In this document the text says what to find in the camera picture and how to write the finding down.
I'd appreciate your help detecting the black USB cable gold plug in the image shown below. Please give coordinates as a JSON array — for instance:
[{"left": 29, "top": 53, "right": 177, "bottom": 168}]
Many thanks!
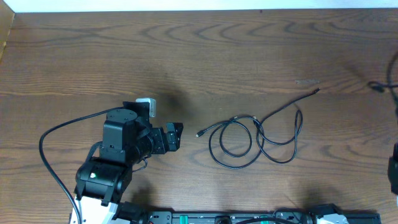
[{"left": 195, "top": 115, "right": 265, "bottom": 170}]

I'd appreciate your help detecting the black USB cable dark plug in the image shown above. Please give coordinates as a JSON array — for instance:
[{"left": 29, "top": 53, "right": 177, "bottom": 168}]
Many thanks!
[{"left": 254, "top": 88, "right": 320, "bottom": 164}]

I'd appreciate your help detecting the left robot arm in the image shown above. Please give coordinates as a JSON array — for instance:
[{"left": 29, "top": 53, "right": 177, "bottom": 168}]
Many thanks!
[{"left": 70, "top": 98, "right": 183, "bottom": 223}]

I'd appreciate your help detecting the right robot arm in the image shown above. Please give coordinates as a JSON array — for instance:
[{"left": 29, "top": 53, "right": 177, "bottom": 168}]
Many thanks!
[{"left": 387, "top": 143, "right": 398, "bottom": 195}]

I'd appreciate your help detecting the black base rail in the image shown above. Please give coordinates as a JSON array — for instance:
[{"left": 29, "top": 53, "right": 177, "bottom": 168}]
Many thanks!
[{"left": 118, "top": 203, "right": 382, "bottom": 224}]

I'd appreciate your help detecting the right camera black cable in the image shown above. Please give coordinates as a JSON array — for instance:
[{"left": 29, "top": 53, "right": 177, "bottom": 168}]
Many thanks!
[{"left": 367, "top": 51, "right": 398, "bottom": 119}]

